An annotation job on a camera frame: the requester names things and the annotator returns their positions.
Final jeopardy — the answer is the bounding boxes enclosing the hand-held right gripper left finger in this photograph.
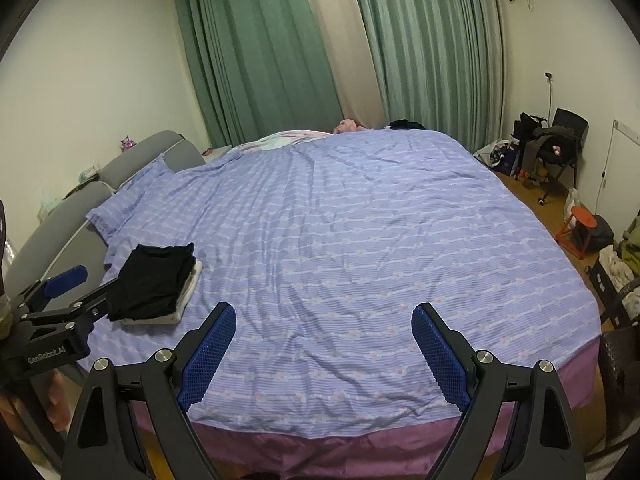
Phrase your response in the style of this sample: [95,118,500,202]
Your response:
[60,302,237,480]

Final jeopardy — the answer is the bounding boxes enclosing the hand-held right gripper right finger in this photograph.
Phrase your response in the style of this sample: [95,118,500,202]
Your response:
[411,302,586,480]

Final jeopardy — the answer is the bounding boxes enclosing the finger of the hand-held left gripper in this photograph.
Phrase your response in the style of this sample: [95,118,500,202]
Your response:
[10,266,89,313]
[22,282,123,333]

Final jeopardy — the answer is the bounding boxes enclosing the black pants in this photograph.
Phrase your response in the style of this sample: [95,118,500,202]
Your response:
[106,242,197,322]

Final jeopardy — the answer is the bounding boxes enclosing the person's left hand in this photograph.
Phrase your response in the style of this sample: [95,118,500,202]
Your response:
[47,375,76,426]

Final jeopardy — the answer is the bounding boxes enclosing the folded white garment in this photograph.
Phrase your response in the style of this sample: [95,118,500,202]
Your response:
[122,259,205,326]

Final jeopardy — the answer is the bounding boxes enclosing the pale green pouch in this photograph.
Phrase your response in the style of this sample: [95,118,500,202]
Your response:
[36,192,68,221]

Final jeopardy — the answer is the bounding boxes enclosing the lilac striped pillow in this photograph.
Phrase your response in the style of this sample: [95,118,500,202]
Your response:
[85,155,176,241]

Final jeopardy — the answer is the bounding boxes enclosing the lilac striped bed sheet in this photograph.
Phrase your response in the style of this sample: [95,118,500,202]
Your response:
[85,127,601,436]

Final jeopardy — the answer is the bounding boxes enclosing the grey padded headboard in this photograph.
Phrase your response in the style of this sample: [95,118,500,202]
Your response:
[0,130,206,376]

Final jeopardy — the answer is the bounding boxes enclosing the orange stool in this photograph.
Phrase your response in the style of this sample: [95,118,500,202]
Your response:
[555,205,598,261]

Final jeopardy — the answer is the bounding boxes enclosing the white printed cloth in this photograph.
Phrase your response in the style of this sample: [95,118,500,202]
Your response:
[597,245,636,286]

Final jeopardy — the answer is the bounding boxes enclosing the black floor bag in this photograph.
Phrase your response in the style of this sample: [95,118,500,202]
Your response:
[585,215,616,253]

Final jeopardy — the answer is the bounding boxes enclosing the dark blue bag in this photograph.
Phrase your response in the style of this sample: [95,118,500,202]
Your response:
[500,142,523,176]

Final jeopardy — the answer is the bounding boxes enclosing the white plastic bag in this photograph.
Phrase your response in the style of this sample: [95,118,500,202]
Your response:
[475,137,511,168]

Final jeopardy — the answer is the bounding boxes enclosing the olive garment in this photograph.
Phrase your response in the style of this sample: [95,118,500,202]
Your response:
[620,217,640,276]

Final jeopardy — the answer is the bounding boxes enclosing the pale pink printed blanket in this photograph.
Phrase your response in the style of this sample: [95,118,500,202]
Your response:
[232,129,333,153]

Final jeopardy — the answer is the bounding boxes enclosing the dark jacket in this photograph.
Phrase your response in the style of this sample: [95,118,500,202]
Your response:
[532,127,581,163]

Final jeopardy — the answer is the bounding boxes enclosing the black handbag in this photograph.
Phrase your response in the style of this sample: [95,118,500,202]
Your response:
[517,112,548,161]

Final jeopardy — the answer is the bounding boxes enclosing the pink plush toy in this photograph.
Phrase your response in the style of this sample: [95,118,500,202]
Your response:
[332,118,373,135]

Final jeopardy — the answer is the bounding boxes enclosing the white board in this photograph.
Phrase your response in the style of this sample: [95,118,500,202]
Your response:
[597,119,640,221]

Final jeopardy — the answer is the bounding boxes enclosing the black chair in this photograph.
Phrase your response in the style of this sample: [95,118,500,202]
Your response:
[532,107,590,206]

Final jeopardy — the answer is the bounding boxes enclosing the dark green curtain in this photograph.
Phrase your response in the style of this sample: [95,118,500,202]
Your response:
[172,0,346,148]

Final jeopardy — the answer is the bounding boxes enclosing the light green curtain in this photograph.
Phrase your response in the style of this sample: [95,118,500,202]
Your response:
[347,0,506,153]

